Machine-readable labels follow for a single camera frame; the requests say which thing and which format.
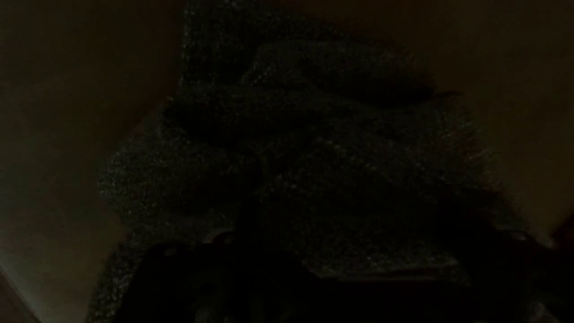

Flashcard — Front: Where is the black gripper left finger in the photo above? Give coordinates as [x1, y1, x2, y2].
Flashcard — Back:
[128, 229, 325, 323]

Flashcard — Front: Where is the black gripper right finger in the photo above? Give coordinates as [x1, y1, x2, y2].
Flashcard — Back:
[456, 199, 574, 323]

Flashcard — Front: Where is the dark grey knitted blanket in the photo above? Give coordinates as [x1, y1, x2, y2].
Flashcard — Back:
[88, 0, 544, 323]

